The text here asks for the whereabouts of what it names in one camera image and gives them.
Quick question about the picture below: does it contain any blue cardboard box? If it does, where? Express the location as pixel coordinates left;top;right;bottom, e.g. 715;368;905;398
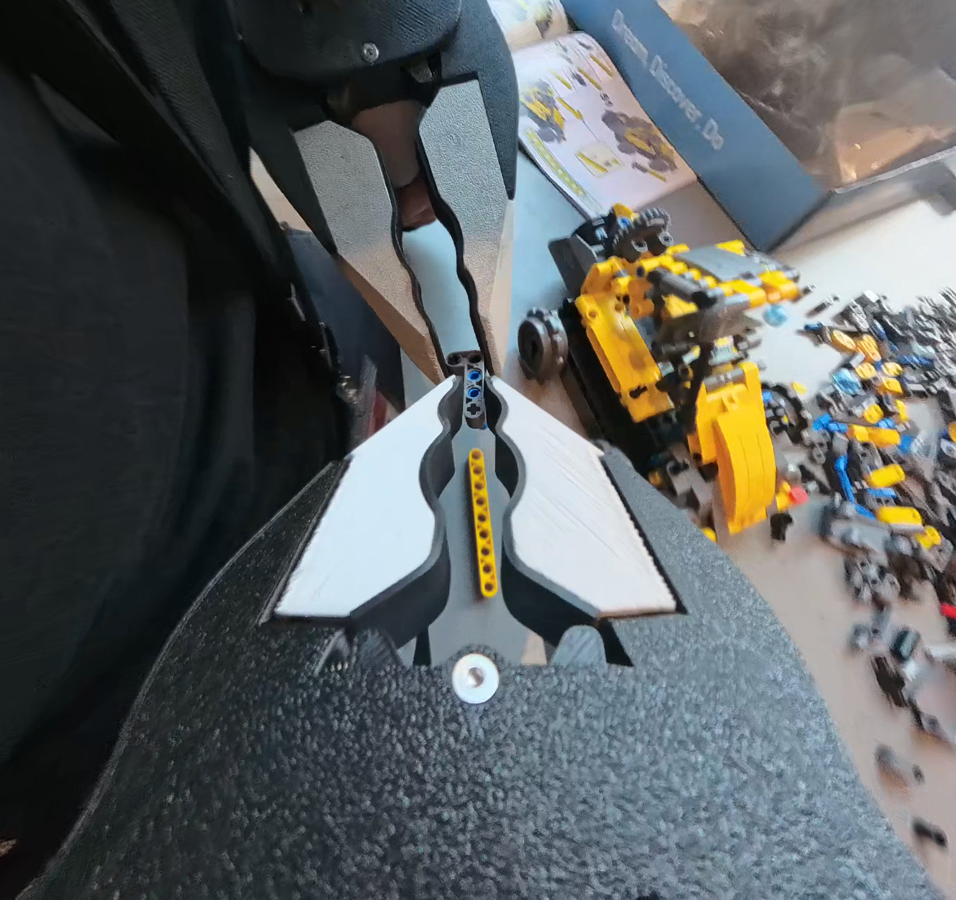
556;0;956;251

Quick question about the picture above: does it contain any small grey blue Lego piece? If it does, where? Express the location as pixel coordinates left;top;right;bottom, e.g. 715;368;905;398
447;351;490;430

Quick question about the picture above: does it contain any person's left hand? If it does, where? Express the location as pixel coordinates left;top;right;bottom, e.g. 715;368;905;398
353;97;439;232

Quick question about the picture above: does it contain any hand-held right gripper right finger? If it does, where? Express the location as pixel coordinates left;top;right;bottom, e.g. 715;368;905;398
489;376;684;665

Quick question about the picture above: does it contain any clear plastic bag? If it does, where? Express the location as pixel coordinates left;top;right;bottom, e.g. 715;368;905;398
657;0;956;191

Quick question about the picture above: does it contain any long yellow brick beam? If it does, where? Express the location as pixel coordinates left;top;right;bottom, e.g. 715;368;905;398
468;448;500;600

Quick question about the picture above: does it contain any grey desk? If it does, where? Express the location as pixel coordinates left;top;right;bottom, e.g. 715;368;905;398
254;145;956;900

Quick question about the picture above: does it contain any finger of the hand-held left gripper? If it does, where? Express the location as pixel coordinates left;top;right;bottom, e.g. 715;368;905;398
293;119;453;387
414;77;518;380

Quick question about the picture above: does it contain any pile of toy brick pieces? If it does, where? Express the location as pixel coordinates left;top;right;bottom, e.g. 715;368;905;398
762;287;956;852

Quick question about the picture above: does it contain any yellow toy brick vehicle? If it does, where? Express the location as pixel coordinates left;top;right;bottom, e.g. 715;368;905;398
517;205;811;542

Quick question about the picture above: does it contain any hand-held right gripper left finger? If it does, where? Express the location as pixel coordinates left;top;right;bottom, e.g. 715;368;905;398
272;376;458;665

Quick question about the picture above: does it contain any person's dark clothing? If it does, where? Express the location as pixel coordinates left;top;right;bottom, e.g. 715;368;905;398
0;0;404;900

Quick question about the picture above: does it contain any building instruction booklet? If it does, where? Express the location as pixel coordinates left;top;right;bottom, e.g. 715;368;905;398
459;0;699;221

